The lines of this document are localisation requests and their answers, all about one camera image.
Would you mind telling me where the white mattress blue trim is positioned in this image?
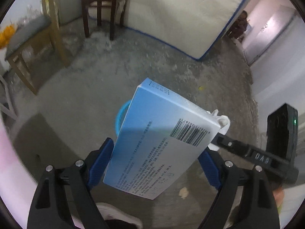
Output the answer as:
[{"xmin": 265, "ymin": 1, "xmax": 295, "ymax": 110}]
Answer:
[{"xmin": 125, "ymin": 0, "xmax": 245, "ymax": 60}]

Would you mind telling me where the blue medicine box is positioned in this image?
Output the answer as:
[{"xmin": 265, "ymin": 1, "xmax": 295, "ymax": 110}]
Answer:
[{"xmin": 103, "ymin": 79, "xmax": 220, "ymax": 200}]

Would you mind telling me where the orange plastic bag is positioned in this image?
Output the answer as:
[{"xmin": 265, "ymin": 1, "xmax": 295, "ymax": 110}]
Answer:
[{"xmin": 0, "ymin": 24, "xmax": 16, "ymax": 49}]

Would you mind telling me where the white tissue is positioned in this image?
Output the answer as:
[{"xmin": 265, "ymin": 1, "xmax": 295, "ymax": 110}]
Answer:
[{"xmin": 208, "ymin": 109, "xmax": 231, "ymax": 152}]

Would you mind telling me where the blue plastic trash basket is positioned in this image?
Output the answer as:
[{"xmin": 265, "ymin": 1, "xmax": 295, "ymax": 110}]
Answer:
[{"xmin": 114, "ymin": 100, "xmax": 131, "ymax": 136}]

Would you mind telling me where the dark wooden stool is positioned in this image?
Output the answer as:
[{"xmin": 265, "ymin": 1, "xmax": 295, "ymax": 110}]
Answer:
[{"xmin": 81, "ymin": 0, "xmax": 128, "ymax": 41}]

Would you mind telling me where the person's right hand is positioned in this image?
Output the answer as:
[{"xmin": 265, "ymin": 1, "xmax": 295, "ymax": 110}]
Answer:
[{"xmin": 272, "ymin": 187, "xmax": 285, "ymax": 210}]

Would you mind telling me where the white sneaker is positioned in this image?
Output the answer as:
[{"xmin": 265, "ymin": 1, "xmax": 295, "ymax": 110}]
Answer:
[{"xmin": 96, "ymin": 203, "xmax": 143, "ymax": 228}]

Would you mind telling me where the wooden chair black seat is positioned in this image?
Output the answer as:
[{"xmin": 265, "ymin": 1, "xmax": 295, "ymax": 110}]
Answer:
[{"xmin": 5, "ymin": 0, "xmax": 69, "ymax": 94}]

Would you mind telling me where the person in doorway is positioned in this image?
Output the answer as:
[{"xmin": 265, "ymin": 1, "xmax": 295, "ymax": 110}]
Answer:
[{"xmin": 229, "ymin": 10, "xmax": 248, "ymax": 39}]

